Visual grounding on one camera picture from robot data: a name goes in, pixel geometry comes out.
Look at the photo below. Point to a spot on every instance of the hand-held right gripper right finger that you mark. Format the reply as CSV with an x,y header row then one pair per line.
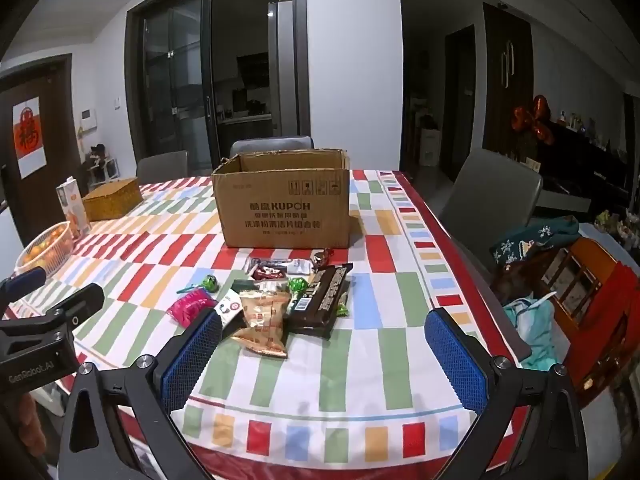
x,y
457,360

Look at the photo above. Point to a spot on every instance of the golden woven box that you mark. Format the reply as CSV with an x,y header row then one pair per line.
x,y
112,200

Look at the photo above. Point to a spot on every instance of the pink snack packet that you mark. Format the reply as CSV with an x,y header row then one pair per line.
x,y
190,307

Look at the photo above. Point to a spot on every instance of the red and white door poster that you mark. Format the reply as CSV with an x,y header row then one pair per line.
x,y
29,140

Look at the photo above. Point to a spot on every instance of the pile of oranges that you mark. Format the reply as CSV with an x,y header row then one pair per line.
x,y
47,245

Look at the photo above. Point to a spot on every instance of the person's left hand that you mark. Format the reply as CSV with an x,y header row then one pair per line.
x,y
29,422

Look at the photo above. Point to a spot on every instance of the brown wooden door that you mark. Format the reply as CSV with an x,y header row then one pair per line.
x,y
55,160

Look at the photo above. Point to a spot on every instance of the red cloth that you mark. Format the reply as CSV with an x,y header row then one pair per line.
x,y
622,310

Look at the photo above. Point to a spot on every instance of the red foil balloons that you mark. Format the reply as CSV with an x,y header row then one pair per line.
x,y
530,120

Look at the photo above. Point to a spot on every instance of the white box on floor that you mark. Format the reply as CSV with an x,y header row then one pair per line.
x,y
430,147

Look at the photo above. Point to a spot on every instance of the dark glass sliding door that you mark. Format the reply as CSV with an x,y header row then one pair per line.
x,y
170,85

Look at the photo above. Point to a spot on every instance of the white wall intercom panel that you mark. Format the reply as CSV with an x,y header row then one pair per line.
x,y
88,120

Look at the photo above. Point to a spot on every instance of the orange wooden chair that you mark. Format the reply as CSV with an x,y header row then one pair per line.
x,y
590,310

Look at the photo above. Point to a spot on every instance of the small red snack packet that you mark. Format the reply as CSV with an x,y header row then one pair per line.
x,y
267,273

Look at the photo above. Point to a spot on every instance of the tan snack packet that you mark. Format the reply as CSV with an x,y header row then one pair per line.
x,y
262,320

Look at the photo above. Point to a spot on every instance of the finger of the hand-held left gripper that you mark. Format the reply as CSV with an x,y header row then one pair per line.
x,y
25,280
75,301

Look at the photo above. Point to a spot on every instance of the colourful checked tablecloth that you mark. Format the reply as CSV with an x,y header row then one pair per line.
x,y
350,360

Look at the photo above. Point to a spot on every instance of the dark brown chocolate packet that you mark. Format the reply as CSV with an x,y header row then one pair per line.
x,y
320,305

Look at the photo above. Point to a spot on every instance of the small shelf with toys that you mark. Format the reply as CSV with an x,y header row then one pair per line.
x,y
100,165

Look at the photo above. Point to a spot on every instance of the brown cardboard box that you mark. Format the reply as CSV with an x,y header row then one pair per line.
x,y
280,200

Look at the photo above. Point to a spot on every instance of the green lollipop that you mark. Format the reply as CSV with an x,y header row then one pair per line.
x,y
210,282
298,285

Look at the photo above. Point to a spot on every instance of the dark sideboard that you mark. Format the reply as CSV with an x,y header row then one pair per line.
x,y
580,165

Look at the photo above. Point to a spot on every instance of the small green candy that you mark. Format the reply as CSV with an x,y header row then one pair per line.
x,y
341,309

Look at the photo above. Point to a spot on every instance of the grey dining chair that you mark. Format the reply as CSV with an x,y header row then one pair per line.
x,y
162,167
272,144
490,195

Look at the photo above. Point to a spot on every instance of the orange juice carton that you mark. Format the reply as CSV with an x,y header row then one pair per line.
x,y
72,210

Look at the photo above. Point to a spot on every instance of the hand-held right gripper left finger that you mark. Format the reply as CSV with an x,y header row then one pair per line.
x,y
192,355

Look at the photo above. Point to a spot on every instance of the brown wrapped candy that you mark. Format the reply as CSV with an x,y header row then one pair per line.
x,y
322,257

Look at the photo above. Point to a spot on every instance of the green patterned cloth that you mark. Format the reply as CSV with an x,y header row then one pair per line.
x,y
535,237

